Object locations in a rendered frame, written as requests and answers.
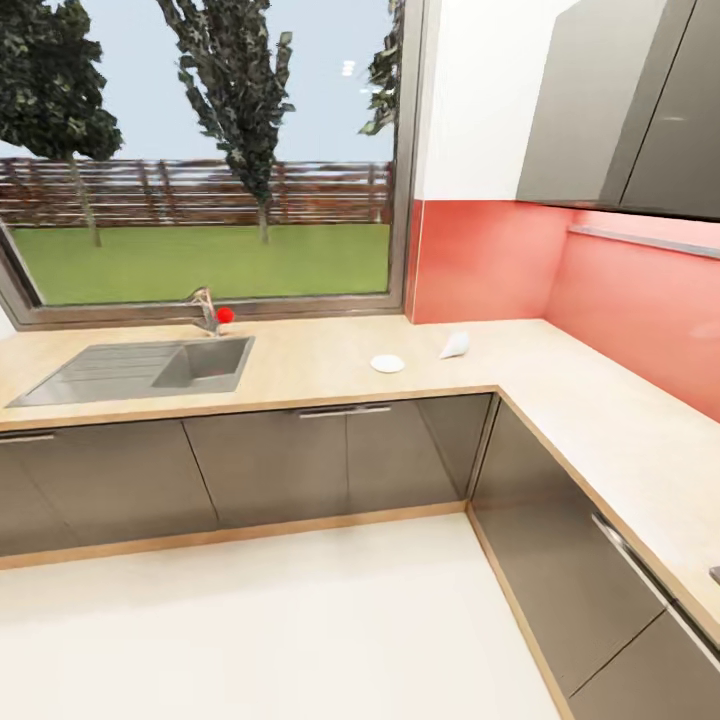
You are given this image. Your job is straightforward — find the saucer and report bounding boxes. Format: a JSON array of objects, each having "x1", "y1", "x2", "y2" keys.
[{"x1": 371, "y1": 354, "x2": 405, "y2": 372}]

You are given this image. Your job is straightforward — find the paper coffee filter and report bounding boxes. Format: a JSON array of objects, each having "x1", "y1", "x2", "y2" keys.
[{"x1": 440, "y1": 333, "x2": 469, "y2": 359}]

